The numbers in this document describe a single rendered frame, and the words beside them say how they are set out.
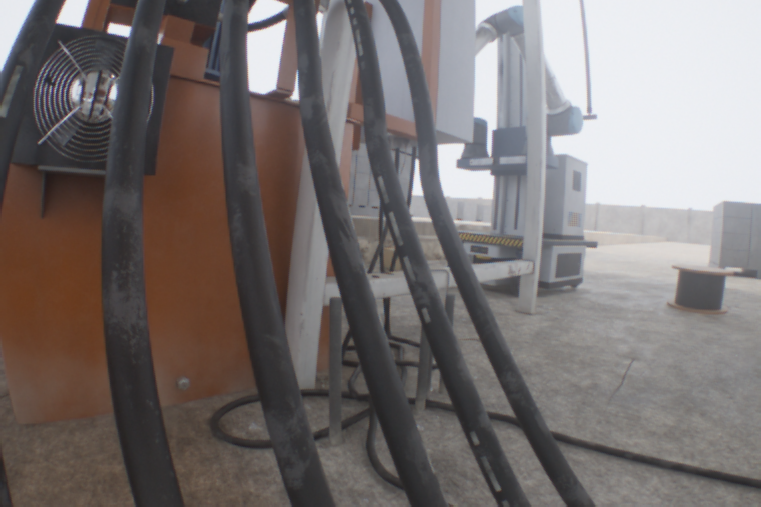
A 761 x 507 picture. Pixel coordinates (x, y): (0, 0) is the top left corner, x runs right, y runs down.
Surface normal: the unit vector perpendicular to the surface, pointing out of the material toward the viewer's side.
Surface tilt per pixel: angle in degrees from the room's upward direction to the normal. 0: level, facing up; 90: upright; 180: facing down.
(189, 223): 90
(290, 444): 61
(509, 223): 90
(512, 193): 90
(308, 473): 55
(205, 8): 90
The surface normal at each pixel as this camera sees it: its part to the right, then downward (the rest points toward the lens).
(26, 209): 0.74, 0.07
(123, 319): 0.48, -0.46
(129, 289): 0.76, -0.43
